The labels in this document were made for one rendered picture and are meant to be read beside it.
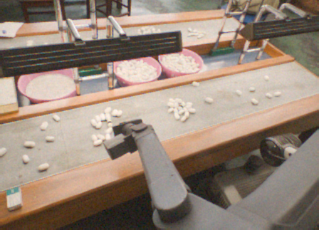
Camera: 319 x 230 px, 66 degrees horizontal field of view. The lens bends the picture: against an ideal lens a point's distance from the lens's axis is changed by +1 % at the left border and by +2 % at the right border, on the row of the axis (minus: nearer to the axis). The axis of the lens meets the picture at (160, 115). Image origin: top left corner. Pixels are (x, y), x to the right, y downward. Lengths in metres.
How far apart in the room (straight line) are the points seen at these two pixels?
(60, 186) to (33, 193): 0.08
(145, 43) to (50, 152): 0.53
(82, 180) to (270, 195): 0.68
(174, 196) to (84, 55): 0.64
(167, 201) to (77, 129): 0.81
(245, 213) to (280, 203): 0.04
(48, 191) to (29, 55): 0.42
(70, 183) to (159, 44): 0.57
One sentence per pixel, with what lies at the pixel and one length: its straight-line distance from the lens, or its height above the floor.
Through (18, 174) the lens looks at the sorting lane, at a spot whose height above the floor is 0.74.
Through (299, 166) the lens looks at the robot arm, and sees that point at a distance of 0.33.
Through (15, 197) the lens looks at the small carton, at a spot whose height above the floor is 0.79.
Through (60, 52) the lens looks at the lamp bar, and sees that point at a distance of 0.83.
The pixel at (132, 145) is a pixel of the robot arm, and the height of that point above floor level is 0.98.
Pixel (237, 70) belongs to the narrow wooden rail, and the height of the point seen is 0.76.
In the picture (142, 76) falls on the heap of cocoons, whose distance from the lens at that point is 1.34.
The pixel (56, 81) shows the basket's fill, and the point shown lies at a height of 0.73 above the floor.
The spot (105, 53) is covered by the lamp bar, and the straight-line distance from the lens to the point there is 0.86.
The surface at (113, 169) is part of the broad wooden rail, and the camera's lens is 0.89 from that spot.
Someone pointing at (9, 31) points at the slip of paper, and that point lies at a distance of 1.70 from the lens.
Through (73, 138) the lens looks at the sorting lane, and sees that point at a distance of 1.02.
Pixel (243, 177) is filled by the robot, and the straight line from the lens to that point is 1.36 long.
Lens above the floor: 1.52
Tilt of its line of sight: 44 degrees down
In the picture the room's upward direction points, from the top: 11 degrees clockwise
